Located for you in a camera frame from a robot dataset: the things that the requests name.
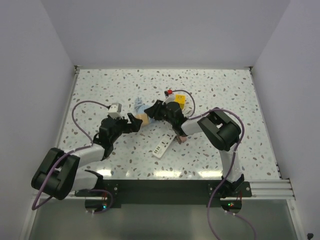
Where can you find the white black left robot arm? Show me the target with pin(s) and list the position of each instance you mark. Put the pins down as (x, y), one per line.
(58, 173)

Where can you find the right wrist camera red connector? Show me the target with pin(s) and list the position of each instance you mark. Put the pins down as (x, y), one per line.
(169, 96)

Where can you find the light blue coiled cord plug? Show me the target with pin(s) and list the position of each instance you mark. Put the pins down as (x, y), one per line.
(138, 103)

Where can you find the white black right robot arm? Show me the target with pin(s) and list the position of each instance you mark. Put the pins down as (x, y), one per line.
(223, 129)

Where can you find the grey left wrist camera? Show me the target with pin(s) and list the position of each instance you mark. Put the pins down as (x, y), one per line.
(114, 110)

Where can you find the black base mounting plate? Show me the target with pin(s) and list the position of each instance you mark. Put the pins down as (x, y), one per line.
(149, 192)

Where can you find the yellow cube socket adapter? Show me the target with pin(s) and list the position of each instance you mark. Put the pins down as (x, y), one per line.
(181, 100)

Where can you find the white power strip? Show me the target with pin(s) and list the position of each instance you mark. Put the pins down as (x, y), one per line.
(163, 145)

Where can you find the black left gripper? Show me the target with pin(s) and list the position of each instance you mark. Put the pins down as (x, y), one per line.
(129, 127)

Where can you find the pink cube socket adapter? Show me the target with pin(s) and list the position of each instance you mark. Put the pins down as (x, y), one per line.
(181, 139)

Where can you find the beige cube socket adapter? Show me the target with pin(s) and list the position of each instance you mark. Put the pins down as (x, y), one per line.
(145, 119)

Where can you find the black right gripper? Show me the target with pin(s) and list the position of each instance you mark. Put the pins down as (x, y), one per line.
(156, 109)

